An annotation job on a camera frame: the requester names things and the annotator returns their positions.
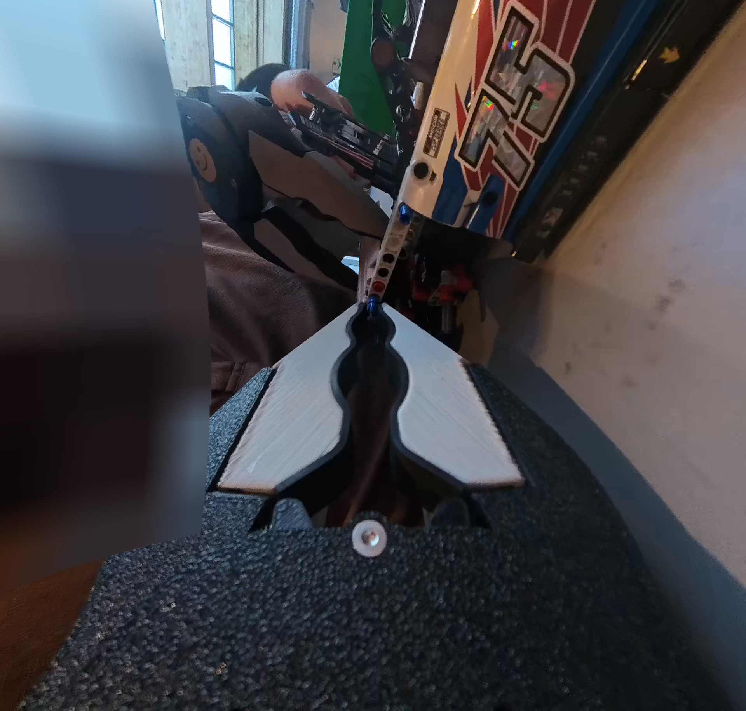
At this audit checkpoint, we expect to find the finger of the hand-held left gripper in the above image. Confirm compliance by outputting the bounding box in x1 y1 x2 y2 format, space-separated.
248 130 390 240
253 207 360 290

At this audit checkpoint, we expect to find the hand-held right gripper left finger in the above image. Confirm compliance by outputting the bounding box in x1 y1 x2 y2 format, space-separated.
219 302 372 495

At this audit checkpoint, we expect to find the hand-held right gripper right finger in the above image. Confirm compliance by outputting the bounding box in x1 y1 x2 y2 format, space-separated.
373 303 526 489

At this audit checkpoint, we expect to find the toy brick race car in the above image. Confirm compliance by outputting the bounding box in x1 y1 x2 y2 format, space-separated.
288 0 746 339

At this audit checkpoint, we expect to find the grey desk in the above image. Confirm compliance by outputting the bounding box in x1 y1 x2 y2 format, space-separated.
455 18 746 601

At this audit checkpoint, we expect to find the person's left hand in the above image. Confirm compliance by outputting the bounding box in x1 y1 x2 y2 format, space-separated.
270 68 354 119

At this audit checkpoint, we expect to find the green storage bin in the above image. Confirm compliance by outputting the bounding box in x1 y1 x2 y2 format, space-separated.
338 0 422 136

